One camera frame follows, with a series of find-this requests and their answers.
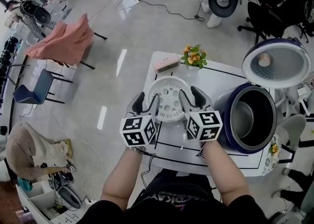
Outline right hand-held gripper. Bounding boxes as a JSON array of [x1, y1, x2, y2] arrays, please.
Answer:
[[178, 85, 224, 143]]

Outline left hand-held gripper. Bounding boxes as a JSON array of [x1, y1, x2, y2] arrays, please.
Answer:
[[119, 91, 161, 148]]

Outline white perforated steamer tray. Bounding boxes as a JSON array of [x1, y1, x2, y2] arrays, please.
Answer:
[[148, 75, 194, 123]]

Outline dark metal pot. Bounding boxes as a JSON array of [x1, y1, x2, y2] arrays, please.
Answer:
[[232, 89, 274, 149]]

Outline person's left forearm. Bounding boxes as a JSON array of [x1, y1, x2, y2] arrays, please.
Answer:
[[100, 146, 145, 210]]

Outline person's right forearm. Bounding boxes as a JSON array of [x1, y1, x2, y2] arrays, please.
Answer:
[[200, 140, 251, 206]]

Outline navy blue rice cooker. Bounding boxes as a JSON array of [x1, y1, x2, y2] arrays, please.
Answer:
[[212, 37, 312, 155]]

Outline silver wristwatch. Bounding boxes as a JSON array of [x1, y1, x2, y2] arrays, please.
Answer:
[[127, 145, 146, 155]]

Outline potted yellow flowers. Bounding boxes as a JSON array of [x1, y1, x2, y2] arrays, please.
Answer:
[[181, 44, 208, 70]]

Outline small white digital clock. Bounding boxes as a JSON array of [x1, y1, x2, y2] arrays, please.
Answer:
[[154, 54, 182, 74]]

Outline floral patterned round stool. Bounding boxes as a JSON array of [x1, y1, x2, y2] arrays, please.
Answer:
[[261, 133, 282, 176]]

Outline chair with pink cloth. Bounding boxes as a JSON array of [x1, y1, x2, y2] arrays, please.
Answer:
[[26, 13, 107, 70]]

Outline grey-green shell chair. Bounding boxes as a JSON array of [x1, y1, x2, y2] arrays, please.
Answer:
[[277, 113, 307, 165]]

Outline person's black printed shirt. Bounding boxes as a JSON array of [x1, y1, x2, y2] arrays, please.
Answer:
[[77, 168, 268, 224]]

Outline white open box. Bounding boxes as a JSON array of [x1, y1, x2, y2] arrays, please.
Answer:
[[296, 84, 312, 101]]

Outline navy blue chair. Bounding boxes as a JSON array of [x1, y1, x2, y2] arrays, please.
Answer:
[[12, 68, 73, 106]]

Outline black office chair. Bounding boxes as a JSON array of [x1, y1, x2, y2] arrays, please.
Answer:
[[237, 0, 310, 46]]

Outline white open cabinet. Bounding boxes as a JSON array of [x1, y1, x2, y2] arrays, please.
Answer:
[[16, 181, 84, 224]]

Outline rack of black bags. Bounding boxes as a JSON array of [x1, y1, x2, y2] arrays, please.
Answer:
[[0, 36, 20, 79]]

